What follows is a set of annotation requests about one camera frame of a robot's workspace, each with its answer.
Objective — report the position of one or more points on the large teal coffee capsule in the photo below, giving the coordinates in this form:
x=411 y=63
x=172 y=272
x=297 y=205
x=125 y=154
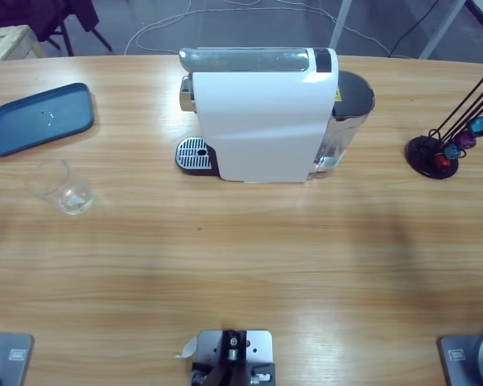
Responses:
x=480 y=125

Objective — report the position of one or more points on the silver coffee machine lever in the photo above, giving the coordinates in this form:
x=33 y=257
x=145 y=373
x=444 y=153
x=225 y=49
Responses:
x=245 y=60

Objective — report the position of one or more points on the clear drinking glass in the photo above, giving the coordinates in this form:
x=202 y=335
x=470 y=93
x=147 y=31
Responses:
x=64 y=189

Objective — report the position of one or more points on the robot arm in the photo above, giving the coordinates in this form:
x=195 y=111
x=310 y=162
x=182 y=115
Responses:
x=4 y=358
x=475 y=358

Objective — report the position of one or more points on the red coffee capsule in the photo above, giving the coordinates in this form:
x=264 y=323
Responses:
x=442 y=162

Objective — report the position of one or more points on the small teal coffee capsule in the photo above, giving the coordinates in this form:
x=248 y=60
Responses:
x=451 y=151

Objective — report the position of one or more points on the purple coffee capsule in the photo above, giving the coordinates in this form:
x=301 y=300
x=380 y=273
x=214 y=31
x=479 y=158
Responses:
x=465 y=139

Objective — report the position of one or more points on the white capsule coffee machine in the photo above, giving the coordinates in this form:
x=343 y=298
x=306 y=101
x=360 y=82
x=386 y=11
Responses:
x=261 y=120

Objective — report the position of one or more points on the black capsule holder with rods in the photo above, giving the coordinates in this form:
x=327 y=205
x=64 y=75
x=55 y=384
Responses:
x=430 y=157

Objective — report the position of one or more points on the clear water tank black lid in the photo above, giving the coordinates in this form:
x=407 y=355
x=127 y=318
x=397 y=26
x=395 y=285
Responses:
x=348 y=120

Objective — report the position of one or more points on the silver drip tray grille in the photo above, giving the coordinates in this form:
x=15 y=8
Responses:
x=193 y=153

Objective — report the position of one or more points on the white paper tag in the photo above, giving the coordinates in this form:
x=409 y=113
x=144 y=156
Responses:
x=189 y=349

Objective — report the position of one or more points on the black chair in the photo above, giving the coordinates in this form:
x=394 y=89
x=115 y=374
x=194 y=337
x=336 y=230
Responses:
x=80 y=12

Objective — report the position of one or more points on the dark blue plastic tray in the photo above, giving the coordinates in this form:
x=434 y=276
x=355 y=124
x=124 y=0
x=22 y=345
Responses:
x=40 y=118

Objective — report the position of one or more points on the pale wooden crate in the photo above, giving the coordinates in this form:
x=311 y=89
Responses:
x=8 y=42

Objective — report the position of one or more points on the white metal frame leg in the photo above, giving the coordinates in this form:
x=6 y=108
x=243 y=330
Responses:
x=342 y=20
x=442 y=28

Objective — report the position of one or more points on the centre grey mount plate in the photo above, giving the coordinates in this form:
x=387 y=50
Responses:
x=233 y=354

